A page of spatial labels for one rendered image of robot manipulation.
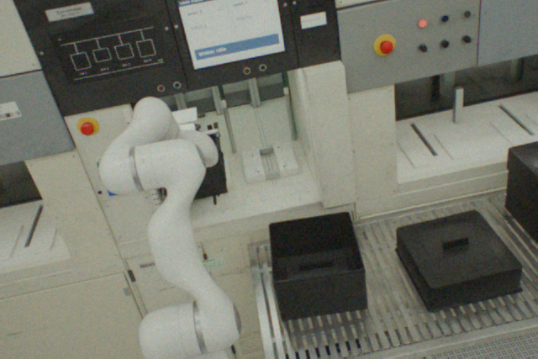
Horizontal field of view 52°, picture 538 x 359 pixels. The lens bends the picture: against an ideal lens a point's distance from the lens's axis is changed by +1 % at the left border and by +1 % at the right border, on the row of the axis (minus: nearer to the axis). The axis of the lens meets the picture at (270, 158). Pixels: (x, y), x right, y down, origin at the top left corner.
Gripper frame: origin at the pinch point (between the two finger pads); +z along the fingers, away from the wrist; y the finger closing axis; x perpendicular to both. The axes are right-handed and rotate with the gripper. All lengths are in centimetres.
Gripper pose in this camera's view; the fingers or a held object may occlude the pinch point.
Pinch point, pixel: (181, 123)
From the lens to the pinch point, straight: 188.9
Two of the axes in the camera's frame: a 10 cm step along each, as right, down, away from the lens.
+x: -1.6, -8.3, -5.4
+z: -1.4, -5.2, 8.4
